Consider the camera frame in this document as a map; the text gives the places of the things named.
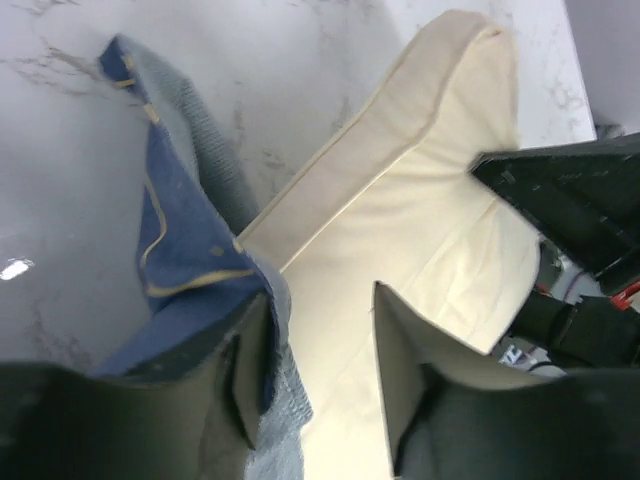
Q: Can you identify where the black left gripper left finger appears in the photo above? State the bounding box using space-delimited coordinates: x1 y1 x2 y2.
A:
1 294 271 479

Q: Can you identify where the blue denim pillowcase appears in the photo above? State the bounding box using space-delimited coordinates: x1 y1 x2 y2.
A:
96 35 312 479

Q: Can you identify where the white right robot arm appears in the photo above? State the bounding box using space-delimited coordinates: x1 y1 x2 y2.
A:
469 134 639 368

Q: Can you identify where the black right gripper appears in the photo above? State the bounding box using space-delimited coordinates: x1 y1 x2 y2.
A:
469 134 639 295

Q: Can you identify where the cream white pillow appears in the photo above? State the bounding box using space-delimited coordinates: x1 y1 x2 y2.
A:
240 10 538 479

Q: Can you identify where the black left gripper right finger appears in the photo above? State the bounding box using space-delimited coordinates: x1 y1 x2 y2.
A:
374 283 639 479

